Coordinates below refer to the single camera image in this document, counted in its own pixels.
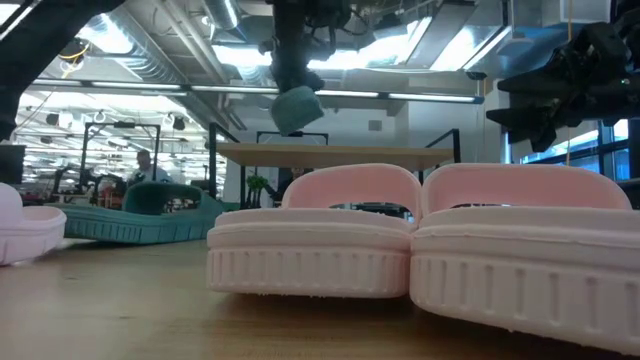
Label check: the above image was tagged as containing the silver ventilation duct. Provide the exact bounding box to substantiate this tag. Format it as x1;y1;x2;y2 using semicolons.
202;0;242;31

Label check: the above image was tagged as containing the wooden shelf with black legs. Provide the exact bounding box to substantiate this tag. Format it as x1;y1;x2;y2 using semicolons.
208;122;462;211

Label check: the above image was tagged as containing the black background station frame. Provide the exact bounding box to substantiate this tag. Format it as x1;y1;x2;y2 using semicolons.
79;121;162;196

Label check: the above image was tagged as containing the person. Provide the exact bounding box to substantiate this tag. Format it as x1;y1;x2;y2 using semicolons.
127;148;172;184
267;167;315;207

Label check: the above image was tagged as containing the black monitor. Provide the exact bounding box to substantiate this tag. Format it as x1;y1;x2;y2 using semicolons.
0;144;26;185

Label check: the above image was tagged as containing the long ceiling light bar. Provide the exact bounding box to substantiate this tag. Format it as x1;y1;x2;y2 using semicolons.
29;78;485;105

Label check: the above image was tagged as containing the green rubber slide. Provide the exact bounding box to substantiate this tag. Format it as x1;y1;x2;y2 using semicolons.
48;181;225;246
270;84;325;137

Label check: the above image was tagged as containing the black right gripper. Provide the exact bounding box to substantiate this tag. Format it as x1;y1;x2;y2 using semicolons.
486;20;640;153

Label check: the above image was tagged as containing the small green potted plant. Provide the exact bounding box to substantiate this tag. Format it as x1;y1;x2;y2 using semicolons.
244;174;270;209

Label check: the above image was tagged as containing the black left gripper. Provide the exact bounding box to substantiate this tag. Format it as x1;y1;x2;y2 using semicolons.
259;0;354;94

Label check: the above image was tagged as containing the pink rubber slide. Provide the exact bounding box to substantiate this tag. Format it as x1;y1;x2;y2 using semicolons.
409;162;640;357
206;163;423;300
0;182;68;267

